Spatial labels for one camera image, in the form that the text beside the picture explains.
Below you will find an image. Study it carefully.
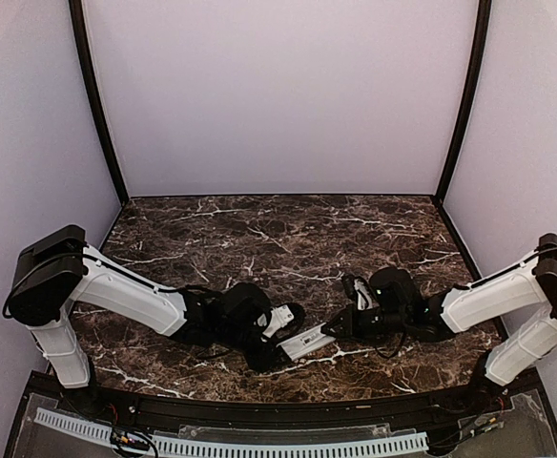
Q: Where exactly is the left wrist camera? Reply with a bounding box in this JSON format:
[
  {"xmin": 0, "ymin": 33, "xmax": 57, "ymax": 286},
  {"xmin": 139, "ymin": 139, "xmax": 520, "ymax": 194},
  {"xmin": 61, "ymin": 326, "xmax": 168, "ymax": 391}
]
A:
[{"xmin": 255, "ymin": 302, "xmax": 306, "ymax": 343}]

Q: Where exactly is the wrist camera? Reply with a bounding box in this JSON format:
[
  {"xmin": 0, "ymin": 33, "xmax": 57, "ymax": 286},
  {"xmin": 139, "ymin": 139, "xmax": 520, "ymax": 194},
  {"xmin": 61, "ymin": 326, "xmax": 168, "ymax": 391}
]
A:
[
  {"xmin": 340, "ymin": 274, "xmax": 375, "ymax": 311},
  {"xmin": 255, "ymin": 302, "xmax": 306, "ymax": 343}
]

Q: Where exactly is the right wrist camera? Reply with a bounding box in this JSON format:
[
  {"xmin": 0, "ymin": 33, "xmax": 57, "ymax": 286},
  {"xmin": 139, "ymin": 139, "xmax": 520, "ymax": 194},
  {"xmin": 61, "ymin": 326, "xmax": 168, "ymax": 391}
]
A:
[{"xmin": 340, "ymin": 274, "xmax": 375, "ymax": 311}]

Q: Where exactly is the black front rail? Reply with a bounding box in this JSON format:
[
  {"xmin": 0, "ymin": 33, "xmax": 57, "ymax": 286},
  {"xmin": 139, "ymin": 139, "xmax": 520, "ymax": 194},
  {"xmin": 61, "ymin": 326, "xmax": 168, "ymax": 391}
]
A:
[{"xmin": 96, "ymin": 386, "xmax": 481, "ymax": 430}]

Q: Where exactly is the black frame post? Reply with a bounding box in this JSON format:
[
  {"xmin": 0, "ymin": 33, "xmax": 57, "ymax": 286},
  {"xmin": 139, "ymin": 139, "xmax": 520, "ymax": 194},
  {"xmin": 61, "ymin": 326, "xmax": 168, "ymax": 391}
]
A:
[
  {"xmin": 433, "ymin": 0, "xmax": 492, "ymax": 207},
  {"xmin": 68, "ymin": 0, "xmax": 130, "ymax": 206}
]

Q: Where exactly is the left black frame post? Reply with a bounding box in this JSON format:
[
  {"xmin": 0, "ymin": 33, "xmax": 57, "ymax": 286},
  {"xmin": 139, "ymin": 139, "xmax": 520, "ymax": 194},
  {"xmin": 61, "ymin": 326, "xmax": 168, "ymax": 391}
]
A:
[{"xmin": 68, "ymin": 0, "xmax": 130, "ymax": 206}]

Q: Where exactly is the white slotted cable duct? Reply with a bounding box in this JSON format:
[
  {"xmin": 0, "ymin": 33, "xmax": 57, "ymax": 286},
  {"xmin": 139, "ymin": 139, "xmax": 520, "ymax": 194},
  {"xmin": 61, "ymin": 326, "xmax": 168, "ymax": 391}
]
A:
[{"xmin": 34, "ymin": 407, "xmax": 428, "ymax": 457}]

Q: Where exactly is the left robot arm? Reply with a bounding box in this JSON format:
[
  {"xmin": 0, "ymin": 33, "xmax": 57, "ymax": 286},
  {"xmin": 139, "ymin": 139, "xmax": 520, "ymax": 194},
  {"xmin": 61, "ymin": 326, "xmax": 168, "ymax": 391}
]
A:
[{"xmin": 2, "ymin": 225, "xmax": 296, "ymax": 416}]

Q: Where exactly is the right black frame post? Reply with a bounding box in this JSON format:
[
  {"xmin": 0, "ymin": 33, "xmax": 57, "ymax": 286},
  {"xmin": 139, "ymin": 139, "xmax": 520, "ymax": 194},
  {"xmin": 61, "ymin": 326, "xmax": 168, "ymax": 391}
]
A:
[{"xmin": 433, "ymin": 0, "xmax": 492, "ymax": 207}]

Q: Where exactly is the white remote control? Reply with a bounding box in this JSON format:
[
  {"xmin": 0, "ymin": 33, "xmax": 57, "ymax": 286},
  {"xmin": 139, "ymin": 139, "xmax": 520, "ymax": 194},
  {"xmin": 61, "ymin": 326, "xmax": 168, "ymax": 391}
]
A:
[{"xmin": 278, "ymin": 323, "xmax": 336, "ymax": 362}]

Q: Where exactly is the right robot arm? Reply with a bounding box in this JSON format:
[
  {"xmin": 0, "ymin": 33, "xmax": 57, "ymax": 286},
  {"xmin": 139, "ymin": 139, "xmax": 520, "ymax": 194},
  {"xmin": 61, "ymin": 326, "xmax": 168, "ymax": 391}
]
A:
[{"xmin": 320, "ymin": 233, "xmax": 557, "ymax": 414}]

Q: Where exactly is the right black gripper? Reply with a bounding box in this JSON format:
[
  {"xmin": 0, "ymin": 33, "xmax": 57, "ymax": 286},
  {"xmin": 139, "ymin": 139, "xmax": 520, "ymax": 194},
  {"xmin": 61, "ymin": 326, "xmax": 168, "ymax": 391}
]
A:
[{"xmin": 321, "ymin": 303, "xmax": 409, "ymax": 344}]

